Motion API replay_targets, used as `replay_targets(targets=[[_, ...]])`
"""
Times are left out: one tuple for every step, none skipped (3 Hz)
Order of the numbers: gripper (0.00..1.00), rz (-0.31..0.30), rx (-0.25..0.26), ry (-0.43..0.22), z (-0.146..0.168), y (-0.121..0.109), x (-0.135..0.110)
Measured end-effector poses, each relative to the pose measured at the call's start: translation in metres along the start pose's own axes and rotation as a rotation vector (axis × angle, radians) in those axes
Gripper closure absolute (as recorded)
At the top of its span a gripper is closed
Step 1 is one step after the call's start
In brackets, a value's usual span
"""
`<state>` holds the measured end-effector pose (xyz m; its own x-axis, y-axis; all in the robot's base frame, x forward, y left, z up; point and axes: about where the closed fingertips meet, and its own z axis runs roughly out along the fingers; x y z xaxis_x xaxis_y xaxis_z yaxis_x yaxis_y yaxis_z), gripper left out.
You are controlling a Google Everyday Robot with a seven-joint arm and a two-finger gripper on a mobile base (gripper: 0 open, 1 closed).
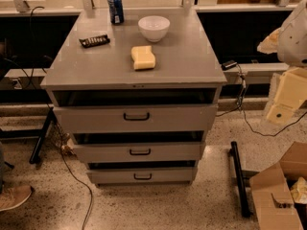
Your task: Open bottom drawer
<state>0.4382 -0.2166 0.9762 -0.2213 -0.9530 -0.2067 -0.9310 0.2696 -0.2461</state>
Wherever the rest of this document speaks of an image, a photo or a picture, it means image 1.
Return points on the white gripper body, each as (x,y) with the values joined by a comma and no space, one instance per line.
(294,40)

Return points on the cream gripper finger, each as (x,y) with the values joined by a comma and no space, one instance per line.
(270,43)

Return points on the grey bottom drawer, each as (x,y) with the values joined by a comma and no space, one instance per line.
(131,176)

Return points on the grey drawer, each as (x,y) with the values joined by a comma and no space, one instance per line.
(139,152)
(108,119)
(131,176)

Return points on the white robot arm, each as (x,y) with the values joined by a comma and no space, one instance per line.
(292,44)

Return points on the grey top drawer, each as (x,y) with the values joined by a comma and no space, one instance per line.
(108,119)

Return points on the grey middle drawer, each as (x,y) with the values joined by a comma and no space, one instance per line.
(139,152)

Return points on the grey drawer cabinet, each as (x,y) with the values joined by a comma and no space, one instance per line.
(186,72)

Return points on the black power adapter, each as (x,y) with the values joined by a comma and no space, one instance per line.
(228,65)

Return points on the black table leg right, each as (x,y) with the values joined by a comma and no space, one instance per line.
(245,211)

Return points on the black table leg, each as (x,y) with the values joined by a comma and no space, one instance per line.
(245,211)
(38,133)

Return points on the crumpled paper in box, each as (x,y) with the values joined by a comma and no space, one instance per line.
(299,191)

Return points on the white bowl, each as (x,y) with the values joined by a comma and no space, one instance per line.
(153,28)

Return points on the cardboard box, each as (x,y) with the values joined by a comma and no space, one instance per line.
(273,202)

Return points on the yellow sponge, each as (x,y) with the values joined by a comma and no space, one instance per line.
(143,57)

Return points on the blue soda can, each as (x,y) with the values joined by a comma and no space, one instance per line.
(116,11)

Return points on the dark snack bar wrapper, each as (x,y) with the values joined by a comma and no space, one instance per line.
(95,41)

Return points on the black table leg left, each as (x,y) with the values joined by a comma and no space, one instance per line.
(38,133)

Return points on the tan shoe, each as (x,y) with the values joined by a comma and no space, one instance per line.
(11,198)

